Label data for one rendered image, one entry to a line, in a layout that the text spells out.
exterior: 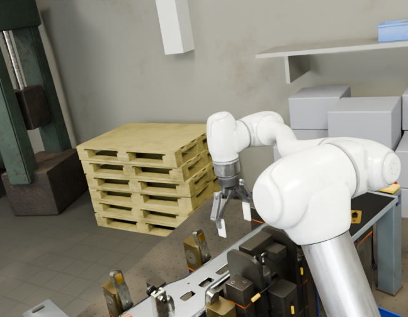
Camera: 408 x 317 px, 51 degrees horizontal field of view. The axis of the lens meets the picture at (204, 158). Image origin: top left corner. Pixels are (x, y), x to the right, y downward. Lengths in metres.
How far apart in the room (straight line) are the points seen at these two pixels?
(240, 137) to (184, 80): 3.09
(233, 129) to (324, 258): 0.65
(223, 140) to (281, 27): 2.62
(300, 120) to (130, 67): 2.21
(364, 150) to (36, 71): 4.60
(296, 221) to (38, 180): 4.20
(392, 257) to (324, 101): 1.67
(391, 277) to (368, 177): 1.00
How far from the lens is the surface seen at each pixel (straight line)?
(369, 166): 0.93
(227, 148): 1.40
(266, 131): 1.43
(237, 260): 1.33
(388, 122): 2.81
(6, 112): 4.69
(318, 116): 3.30
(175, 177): 3.58
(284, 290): 1.33
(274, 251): 1.36
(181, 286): 1.55
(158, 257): 2.31
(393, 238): 1.80
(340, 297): 0.91
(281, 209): 0.82
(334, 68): 3.84
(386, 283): 1.93
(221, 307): 1.32
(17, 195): 5.12
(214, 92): 4.32
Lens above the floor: 1.89
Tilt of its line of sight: 19 degrees down
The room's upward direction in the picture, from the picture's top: 9 degrees counter-clockwise
